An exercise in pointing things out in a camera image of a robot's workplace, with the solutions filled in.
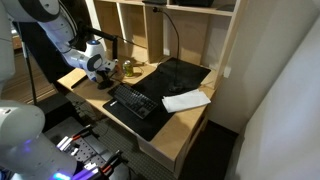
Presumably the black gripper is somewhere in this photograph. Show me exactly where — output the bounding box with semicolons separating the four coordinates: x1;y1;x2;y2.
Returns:
97;67;115;88

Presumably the black computer mouse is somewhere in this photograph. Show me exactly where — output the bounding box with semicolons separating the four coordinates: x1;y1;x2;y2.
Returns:
97;81;116;91

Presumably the black mechanical keyboard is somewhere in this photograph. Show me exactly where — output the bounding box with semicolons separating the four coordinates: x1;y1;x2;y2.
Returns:
109;83;159;120

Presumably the small pink bottle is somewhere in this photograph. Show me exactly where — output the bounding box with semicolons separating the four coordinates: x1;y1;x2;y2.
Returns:
114;63;123;76

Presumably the black flat bar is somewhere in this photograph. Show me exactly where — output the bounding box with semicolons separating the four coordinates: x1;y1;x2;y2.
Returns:
70;75;89;90

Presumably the large black desk mat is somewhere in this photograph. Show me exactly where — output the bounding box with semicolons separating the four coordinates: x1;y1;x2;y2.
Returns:
102;57;212;143

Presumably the black gooseneck desk lamp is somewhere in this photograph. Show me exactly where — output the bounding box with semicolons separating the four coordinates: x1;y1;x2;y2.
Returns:
152;6;186;95

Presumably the white folded paper towel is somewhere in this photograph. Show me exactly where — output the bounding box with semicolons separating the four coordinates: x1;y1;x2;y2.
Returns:
161;88;212;114

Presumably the wooden desk with shelves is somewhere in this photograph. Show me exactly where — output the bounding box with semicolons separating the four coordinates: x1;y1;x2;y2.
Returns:
56;0;249;179

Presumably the wooden slatted panel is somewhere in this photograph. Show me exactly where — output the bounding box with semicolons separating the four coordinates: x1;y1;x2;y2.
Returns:
0;53;58;105

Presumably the thin black flat device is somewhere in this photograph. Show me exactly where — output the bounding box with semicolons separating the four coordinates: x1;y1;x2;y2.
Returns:
142;0;168;6

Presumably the black box on shelf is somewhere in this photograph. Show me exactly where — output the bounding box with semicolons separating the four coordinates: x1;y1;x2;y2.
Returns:
174;0;215;9

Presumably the black clamp with orange handle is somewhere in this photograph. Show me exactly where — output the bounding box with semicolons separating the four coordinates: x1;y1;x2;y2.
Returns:
98;149;129;176
66;123;98;142

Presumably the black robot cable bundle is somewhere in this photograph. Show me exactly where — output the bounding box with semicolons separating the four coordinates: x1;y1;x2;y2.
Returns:
58;0;85;52

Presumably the silver metal bracket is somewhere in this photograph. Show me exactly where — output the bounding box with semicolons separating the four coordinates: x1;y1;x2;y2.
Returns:
55;134;81;158

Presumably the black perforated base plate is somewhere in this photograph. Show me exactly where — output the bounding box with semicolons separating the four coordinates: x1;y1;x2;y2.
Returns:
43;116;134;180

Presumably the white wall socket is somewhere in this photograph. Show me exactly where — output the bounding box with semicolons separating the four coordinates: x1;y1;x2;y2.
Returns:
222;65;233;80

